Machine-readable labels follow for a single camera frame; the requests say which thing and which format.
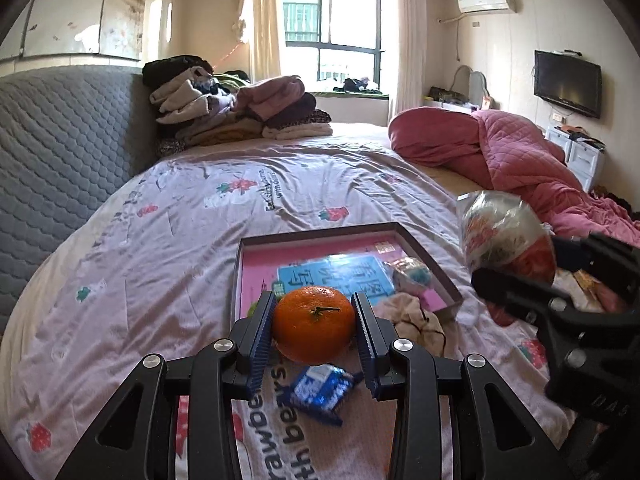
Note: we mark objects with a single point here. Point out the pink quilt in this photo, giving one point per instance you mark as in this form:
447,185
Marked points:
500,145

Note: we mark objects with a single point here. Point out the dark clothes on sill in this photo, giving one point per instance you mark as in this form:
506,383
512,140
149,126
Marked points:
362,85

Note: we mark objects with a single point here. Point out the floral wall painting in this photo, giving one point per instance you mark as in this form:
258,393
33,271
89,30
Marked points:
75,10

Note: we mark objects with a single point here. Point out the blue booklet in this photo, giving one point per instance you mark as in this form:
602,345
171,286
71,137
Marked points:
350,272

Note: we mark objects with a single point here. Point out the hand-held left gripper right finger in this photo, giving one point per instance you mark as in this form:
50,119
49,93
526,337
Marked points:
364,340

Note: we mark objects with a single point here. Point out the grey quilted headboard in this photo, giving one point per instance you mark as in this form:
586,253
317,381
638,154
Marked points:
65,160

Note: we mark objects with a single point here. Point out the window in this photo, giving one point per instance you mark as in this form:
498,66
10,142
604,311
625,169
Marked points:
350,15

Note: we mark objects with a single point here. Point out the white air conditioner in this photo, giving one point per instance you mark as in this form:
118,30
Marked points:
485,2

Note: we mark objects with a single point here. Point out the cream curtain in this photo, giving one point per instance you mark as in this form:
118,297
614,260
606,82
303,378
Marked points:
265,10
407,35

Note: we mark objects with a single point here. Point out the grey cardboard box tray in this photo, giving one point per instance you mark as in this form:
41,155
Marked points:
430,260

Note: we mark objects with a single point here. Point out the pile of folded clothes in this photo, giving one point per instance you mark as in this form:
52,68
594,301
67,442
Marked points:
225,110

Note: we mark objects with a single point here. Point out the black television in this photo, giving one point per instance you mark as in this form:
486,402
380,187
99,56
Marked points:
567,82

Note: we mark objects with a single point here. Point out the blue snack packet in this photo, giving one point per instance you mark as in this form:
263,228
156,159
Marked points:
320,390

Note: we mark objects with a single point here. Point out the clear plastic bag of sweets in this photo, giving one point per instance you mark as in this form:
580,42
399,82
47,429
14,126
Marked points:
500,230

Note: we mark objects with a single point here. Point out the white arched mirror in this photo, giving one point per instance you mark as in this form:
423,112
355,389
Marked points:
475,82

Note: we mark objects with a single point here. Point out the blue white wrapped item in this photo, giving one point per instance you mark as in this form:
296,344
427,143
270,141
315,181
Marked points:
412,275

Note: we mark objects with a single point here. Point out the strawberry printed bed sheet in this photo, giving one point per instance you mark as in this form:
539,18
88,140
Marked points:
175,260

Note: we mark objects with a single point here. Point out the cluttered white dresser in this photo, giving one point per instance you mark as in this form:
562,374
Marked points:
450,102

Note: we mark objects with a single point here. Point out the mandarin orange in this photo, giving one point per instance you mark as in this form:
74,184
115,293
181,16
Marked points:
310,325

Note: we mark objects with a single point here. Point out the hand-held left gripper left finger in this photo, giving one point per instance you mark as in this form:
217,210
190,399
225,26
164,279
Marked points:
262,330

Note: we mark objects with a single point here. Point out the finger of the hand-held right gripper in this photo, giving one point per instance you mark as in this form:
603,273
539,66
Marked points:
510,290
600,255

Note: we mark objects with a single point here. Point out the white drawer cabinet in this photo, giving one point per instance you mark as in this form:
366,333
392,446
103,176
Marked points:
582,160

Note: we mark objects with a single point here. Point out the pink book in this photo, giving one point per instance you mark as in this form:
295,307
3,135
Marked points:
300,255

